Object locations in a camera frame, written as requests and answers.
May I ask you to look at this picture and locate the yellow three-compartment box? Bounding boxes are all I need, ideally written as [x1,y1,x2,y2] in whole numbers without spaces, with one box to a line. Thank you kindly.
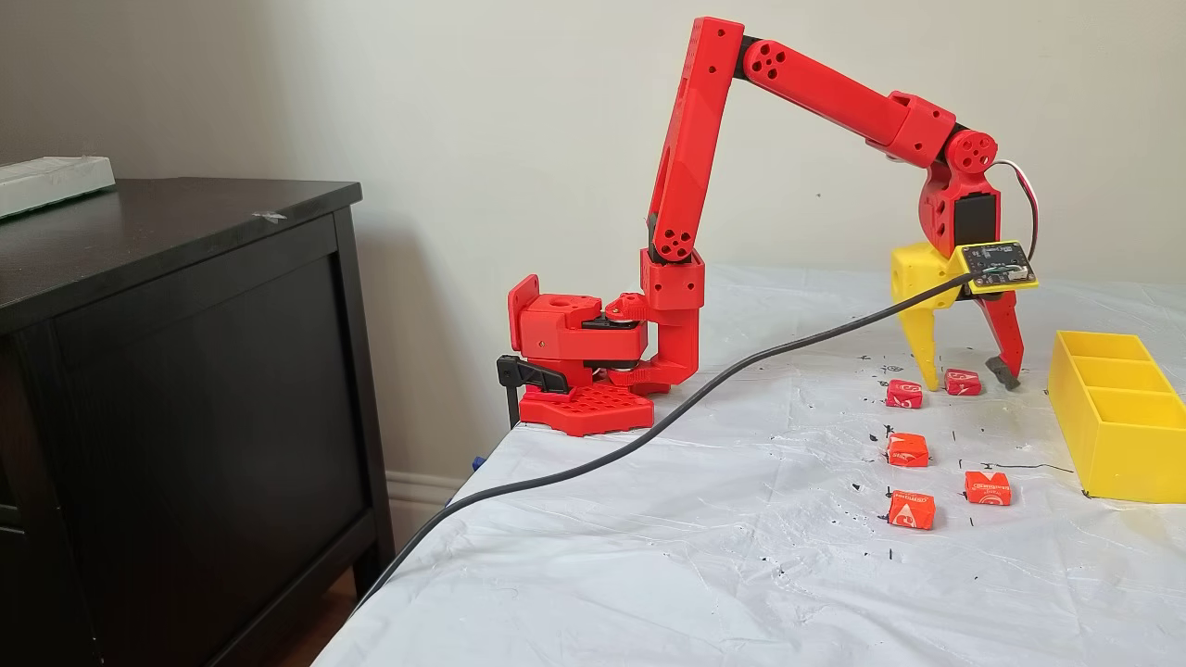
[1048,331,1186,504]

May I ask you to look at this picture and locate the white table cloth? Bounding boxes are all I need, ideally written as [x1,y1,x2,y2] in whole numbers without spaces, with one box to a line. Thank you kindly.
[310,262,1186,667]

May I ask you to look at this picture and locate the black table clamp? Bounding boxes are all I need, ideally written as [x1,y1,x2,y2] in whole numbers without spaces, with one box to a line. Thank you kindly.
[496,355,571,432]

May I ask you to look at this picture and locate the dark wooden cabinet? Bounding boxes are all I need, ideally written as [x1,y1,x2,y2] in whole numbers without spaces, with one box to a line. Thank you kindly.
[0,178,395,667]

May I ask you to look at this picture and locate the white flat slab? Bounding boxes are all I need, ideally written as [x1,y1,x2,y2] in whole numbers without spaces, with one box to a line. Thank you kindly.
[0,156,117,220]

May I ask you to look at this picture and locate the camera board on yellow mount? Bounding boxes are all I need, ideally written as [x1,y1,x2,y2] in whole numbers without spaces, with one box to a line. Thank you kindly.
[959,239,1039,297]

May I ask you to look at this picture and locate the red white black servo wires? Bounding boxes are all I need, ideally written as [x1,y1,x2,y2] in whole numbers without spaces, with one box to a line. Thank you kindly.
[991,159,1041,260]

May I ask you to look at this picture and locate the black camera cable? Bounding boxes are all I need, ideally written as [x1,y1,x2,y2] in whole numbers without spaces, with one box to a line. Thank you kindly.
[355,273,976,610]

